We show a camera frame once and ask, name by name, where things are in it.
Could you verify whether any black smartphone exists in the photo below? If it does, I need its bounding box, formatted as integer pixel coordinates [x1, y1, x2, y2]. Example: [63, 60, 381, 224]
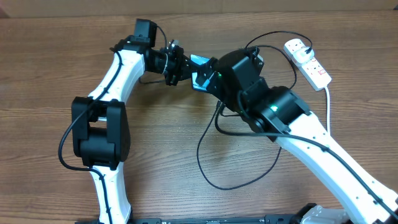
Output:
[190, 54, 214, 92]

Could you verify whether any black charger cable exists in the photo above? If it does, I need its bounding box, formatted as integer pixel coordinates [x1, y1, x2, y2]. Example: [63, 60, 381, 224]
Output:
[196, 30, 313, 191]

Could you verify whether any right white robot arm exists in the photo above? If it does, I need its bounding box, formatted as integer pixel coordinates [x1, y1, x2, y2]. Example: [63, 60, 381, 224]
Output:
[195, 47, 397, 223]

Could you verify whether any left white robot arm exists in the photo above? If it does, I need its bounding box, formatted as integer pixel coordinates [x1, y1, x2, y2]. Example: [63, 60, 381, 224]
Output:
[66, 35, 198, 223]

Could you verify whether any white charger plug adapter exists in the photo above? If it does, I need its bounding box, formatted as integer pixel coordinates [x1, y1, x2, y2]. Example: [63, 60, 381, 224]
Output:
[293, 47, 315, 65]

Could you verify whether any white power strip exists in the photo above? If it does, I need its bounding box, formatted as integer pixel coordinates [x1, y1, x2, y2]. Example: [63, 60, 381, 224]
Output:
[284, 39, 331, 91]

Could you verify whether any white power strip cord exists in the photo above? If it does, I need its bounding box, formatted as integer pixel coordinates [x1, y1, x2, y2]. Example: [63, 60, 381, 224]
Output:
[324, 86, 332, 134]

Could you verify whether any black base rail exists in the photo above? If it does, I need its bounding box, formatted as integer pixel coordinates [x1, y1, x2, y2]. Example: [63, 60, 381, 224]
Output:
[74, 213, 299, 224]

